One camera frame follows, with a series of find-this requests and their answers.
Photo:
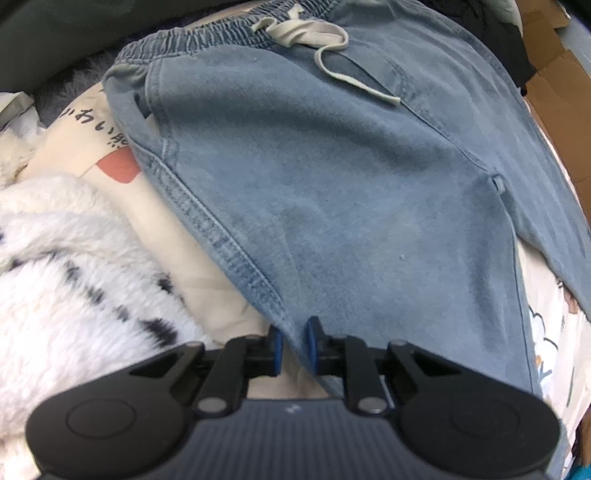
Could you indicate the teal printed blanket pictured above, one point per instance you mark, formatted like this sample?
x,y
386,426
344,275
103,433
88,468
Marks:
x,y
579,474

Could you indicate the dark grey pillow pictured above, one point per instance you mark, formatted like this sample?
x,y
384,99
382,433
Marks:
x,y
69,27

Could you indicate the white fluffy spotted blanket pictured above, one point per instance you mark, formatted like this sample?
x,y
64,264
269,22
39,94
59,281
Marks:
x,y
69,277

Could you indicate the flattened cardboard sheet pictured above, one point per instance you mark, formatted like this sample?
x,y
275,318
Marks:
x,y
563,115

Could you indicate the black clothes pile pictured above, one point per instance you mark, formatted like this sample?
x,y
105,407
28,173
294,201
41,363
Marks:
x,y
503,46

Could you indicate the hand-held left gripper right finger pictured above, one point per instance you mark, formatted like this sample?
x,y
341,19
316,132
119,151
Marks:
x,y
313,348

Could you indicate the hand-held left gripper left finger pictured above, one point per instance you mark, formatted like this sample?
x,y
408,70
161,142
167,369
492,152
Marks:
x,y
276,350

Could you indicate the cream bear print bed sheet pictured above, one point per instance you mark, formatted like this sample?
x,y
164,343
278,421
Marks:
x,y
184,258

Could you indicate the light blue denim pants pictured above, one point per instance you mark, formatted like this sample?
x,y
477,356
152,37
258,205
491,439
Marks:
x,y
346,184

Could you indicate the grey fuzzy blanket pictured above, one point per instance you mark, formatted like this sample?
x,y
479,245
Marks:
x,y
74,87

